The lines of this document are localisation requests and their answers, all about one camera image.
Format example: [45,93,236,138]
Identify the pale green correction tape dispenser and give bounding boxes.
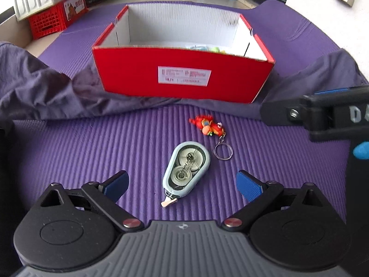
[161,141,211,208]

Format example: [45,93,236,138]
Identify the red plastic crate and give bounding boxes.
[28,5,67,40]

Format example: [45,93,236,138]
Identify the person's right hand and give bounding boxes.
[354,143,369,161]

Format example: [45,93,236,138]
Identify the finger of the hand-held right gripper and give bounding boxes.
[314,86,369,96]
[259,96,312,127]

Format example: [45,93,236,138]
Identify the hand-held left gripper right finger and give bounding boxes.
[222,170,328,233]

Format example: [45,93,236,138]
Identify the orange keychain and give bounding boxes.
[189,115,233,160]

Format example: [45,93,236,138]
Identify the red cardboard shoe box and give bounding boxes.
[92,2,276,104]

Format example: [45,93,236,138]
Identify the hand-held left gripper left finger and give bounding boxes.
[40,170,145,233]

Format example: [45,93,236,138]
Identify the purple foam mat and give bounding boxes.
[9,0,369,231]

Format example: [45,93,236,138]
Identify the person's dusky purple trousers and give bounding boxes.
[0,41,368,122]

